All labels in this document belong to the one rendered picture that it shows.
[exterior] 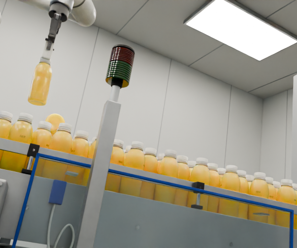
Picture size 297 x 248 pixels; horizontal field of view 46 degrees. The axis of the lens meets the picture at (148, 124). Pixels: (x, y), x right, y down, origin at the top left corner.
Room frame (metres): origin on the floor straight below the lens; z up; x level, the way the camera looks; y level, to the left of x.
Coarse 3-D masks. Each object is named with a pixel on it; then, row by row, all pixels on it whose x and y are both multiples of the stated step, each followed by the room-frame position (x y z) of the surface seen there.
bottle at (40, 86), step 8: (40, 64) 1.17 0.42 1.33; (48, 64) 1.18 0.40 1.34; (40, 72) 1.16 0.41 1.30; (48, 72) 1.18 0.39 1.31; (32, 80) 1.18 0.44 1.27; (40, 80) 1.16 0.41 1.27; (48, 80) 1.18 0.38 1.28; (32, 88) 1.17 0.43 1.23; (40, 88) 1.17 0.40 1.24; (48, 88) 1.19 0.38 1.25; (32, 96) 1.17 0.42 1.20; (40, 96) 1.17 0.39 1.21; (40, 104) 1.21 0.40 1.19
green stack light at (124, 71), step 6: (108, 66) 0.84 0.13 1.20; (114, 66) 0.82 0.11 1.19; (120, 66) 0.82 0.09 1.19; (126, 66) 0.82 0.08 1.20; (108, 72) 0.83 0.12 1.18; (114, 72) 0.82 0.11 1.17; (120, 72) 0.82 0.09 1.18; (126, 72) 0.82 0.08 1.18; (108, 78) 0.83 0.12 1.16; (114, 78) 0.83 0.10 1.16; (120, 78) 0.82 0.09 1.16; (126, 78) 0.83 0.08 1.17; (126, 84) 0.85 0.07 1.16
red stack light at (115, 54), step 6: (114, 48) 0.83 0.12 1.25; (120, 48) 0.82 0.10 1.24; (126, 48) 0.82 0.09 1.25; (114, 54) 0.82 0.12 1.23; (120, 54) 0.82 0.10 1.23; (126, 54) 0.82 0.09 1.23; (132, 54) 0.83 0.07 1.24; (114, 60) 0.82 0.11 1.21; (120, 60) 0.82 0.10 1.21; (126, 60) 0.82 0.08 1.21; (132, 60) 0.84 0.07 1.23
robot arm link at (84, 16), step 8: (24, 0) 1.32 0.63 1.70; (32, 0) 1.32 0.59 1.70; (40, 0) 1.33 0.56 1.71; (48, 0) 1.34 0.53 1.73; (88, 0) 1.27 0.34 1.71; (40, 8) 1.36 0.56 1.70; (48, 8) 1.35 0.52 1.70; (72, 8) 1.27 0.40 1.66; (80, 8) 1.28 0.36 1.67; (88, 8) 1.29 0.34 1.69; (72, 16) 1.33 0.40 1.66; (80, 16) 1.32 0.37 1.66; (88, 16) 1.33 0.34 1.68; (80, 24) 1.38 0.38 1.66; (88, 24) 1.38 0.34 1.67
